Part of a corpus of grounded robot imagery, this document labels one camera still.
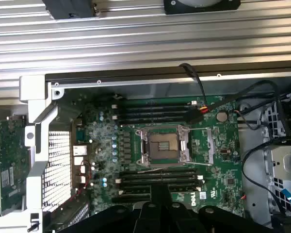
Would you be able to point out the black RAM slot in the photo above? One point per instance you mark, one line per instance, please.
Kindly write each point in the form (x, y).
(122, 191)
(155, 109)
(145, 172)
(155, 103)
(145, 178)
(135, 184)
(155, 120)
(155, 114)

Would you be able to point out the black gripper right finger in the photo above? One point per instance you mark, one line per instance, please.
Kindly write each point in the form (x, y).
(179, 218)

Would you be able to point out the thin metal locking lever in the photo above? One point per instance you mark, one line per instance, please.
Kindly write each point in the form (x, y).
(198, 163)

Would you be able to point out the metal disk bay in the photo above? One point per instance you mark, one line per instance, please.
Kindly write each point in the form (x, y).
(269, 114)

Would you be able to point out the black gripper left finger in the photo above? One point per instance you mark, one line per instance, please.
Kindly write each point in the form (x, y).
(145, 218)

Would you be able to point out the green Dell motherboard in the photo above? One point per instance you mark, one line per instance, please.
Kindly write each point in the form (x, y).
(223, 174)

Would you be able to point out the CPU socket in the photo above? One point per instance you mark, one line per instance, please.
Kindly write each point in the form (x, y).
(163, 145)

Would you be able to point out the black box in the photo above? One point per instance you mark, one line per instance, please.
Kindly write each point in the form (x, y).
(68, 8)

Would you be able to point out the metal socket cover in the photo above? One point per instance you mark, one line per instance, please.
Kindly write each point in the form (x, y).
(209, 145)

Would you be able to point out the open PC case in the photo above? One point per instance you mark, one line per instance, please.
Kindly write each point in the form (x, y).
(160, 85)

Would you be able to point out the coin cell battery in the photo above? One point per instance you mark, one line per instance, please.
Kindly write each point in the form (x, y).
(221, 116)

